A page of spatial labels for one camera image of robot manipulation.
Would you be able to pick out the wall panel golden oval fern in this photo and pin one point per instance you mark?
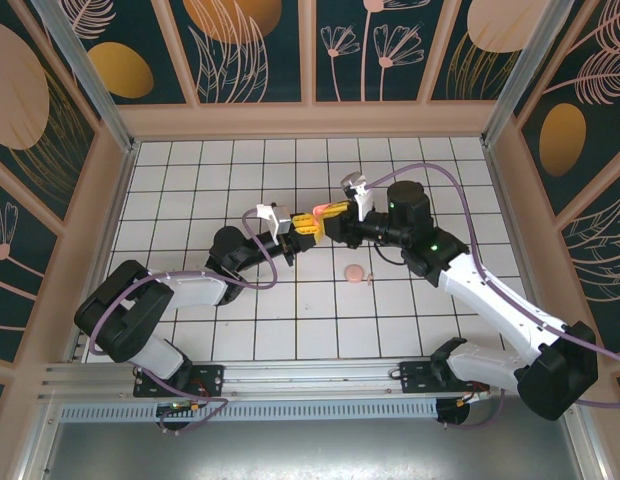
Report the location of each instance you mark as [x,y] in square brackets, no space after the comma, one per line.
[565,135]

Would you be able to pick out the wall panel large pink circle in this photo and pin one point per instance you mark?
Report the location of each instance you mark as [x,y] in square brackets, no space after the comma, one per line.
[20,100]

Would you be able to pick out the wall panel pink flower outline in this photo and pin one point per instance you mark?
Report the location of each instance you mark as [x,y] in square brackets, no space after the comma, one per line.
[15,280]

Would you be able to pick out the wall panel orange circle leaves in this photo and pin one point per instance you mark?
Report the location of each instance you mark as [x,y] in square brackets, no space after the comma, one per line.
[230,75]

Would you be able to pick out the pink earbud charging case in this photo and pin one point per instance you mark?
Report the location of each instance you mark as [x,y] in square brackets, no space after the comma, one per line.
[320,212]

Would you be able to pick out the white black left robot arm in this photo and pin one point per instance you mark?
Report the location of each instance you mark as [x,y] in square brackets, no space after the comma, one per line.
[190,295]

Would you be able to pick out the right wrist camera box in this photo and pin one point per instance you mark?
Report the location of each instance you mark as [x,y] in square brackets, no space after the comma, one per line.
[362,200]

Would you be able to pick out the aluminium corner post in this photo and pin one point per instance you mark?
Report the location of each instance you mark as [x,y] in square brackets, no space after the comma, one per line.
[521,75]
[88,75]

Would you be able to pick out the wall panel with golden oval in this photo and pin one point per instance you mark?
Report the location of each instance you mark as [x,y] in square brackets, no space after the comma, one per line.
[120,70]

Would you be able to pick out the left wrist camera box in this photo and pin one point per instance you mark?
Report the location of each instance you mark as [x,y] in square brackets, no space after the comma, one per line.
[281,220]

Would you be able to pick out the aluminium mounting rail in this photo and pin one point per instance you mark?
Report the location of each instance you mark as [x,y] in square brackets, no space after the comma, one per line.
[315,377]

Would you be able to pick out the aluminium side frame rail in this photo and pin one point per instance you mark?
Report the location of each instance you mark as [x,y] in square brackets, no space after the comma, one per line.
[112,225]
[511,225]

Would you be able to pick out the pink round disc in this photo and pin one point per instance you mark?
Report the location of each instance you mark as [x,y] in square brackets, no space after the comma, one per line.
[354,273]

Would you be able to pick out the wall panel with pink flowers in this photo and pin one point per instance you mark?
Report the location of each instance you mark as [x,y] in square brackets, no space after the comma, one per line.
[360,85]

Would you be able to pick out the wall panel pink circle fronds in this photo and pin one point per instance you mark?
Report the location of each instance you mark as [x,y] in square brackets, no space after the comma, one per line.
[455,75]

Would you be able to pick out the grey sheet metal panel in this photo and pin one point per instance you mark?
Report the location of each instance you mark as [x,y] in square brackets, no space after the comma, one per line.
[315,450]

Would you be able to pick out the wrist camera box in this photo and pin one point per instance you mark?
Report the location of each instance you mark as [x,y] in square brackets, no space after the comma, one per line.
[281,220]
[362,200]

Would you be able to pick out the wall panel pink fern leaves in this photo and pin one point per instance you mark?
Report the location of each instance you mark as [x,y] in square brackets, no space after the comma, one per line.
[600,260]

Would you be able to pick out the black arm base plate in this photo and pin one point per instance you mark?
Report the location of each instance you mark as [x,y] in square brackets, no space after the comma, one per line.
[212,382]
[415,380]

